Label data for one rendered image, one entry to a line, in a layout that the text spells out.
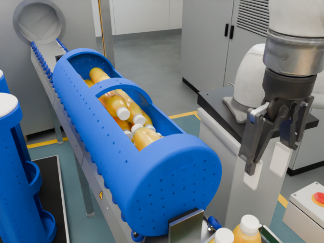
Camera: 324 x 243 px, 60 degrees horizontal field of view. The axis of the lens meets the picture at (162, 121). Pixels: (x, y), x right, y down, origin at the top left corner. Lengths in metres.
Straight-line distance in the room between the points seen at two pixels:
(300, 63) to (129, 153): 0.42
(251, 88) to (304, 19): 0.71
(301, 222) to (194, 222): 0.26
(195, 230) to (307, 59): 0.53
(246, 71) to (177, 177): 0.55
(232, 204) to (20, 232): 1.09
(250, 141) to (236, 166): 0.68
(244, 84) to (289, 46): 0.69
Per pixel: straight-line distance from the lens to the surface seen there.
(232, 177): 1.19
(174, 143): 0.66
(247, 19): 2.67
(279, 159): 0.60
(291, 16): 0.42
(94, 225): 2.11
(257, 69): 1.07
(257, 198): 1.39
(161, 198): 0.71
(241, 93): 1.13
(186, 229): 0.77
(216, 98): 1.28
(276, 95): 0.46
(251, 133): 0.48
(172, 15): 6.23
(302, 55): 0.43
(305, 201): 0.79
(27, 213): 1.65
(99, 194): 1.07
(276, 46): 0.44
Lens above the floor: 1.62
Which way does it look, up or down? 32 degrees down
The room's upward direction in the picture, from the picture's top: straight up
